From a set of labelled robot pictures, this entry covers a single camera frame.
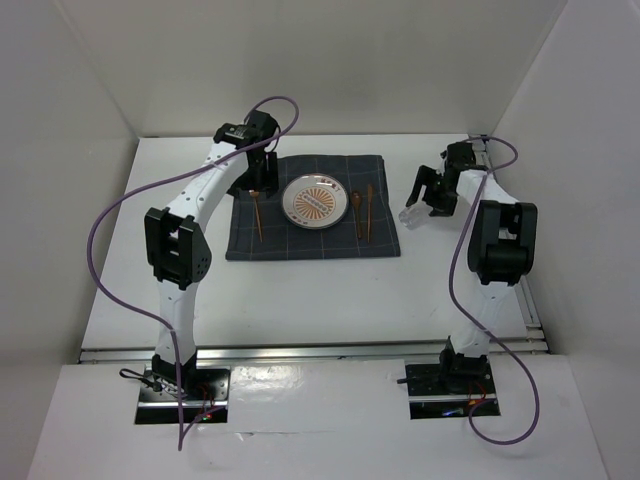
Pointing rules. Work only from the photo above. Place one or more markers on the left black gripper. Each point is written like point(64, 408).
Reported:
point(269, 161)

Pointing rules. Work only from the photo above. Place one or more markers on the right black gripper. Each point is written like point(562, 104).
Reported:
point(426, 175)

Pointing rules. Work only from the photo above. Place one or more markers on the copper fork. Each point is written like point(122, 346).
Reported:
point(255, 198)

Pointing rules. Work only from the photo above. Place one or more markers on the clear faceted drinking glass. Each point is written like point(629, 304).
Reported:
point(415, 216)

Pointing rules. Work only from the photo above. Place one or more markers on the dark grey checked cloth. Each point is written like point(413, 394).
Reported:
point(285, 241)

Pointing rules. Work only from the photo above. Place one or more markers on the copper knife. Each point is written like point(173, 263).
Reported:
point(370, 195)

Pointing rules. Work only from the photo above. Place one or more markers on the orange patterned plate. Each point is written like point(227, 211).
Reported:
point(314, 201)

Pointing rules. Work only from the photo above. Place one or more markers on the copper spoon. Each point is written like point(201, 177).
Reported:
point(356, 202)

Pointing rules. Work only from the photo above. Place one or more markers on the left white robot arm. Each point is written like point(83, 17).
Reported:
point(176, 247)

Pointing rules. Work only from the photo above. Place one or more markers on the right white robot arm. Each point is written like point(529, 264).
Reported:
point(500, 237)

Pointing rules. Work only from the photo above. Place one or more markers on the front aluminium rail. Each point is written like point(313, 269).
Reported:
point(278, 353)

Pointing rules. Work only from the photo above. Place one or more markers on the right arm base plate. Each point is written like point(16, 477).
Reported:
point(430, 397)

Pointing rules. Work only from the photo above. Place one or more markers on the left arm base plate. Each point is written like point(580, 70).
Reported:
point(204, 392)

